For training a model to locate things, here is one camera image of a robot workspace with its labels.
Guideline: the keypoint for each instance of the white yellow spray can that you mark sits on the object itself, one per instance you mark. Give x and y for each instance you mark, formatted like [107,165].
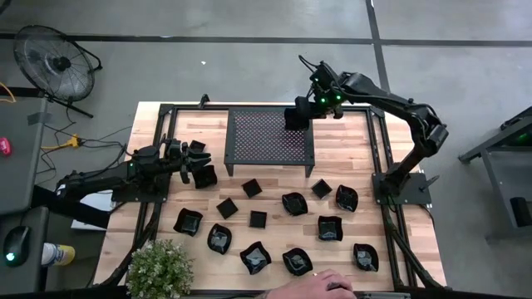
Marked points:
[58,254]

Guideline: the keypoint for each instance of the person's hand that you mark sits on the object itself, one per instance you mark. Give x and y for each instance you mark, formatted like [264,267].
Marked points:
[311,286]

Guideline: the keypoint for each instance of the grey metal cart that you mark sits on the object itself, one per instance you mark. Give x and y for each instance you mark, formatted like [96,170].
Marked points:
[505,174]

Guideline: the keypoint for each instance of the white box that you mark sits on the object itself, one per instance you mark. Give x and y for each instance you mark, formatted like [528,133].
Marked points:
[99,202]

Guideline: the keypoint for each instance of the black box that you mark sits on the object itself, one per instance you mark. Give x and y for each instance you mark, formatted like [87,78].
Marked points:
[521,212]

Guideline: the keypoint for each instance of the grey desk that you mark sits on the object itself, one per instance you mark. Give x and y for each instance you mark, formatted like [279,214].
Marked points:
[21,178]

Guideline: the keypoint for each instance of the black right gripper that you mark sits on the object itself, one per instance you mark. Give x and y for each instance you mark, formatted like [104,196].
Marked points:
[297,118]

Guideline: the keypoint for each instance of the black floor fan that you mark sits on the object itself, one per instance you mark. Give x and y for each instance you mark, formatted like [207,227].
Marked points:
[54,64]

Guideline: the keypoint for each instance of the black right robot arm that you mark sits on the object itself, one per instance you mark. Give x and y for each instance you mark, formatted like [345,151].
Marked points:
[361,85]

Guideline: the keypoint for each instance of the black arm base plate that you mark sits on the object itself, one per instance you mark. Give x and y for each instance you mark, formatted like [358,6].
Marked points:
[415,193]
[124,195]

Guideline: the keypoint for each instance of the small black square plate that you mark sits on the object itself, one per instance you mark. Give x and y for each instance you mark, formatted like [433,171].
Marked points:
[252,188]
[227,208]
[321,189]
[197,145]
[258,219]

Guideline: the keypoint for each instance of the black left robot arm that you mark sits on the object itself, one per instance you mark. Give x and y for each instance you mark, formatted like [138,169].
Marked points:
[104,179]

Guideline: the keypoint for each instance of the small red object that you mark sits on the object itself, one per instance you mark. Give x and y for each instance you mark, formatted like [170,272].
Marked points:
[5,146]

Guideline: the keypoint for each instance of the black perforated metal stand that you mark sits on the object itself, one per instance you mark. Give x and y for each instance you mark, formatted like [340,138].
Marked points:
[257,137]

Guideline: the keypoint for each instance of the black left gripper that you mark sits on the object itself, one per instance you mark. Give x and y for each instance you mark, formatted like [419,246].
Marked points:
[175,154]

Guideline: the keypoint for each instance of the yellow power plug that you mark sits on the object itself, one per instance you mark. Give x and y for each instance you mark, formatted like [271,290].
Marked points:
[75,141]

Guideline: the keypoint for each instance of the green artificial potted plant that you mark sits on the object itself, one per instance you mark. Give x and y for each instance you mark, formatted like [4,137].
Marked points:
[160,270]

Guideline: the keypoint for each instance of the black computer mouse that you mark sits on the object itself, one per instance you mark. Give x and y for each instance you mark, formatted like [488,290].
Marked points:
[16,245]

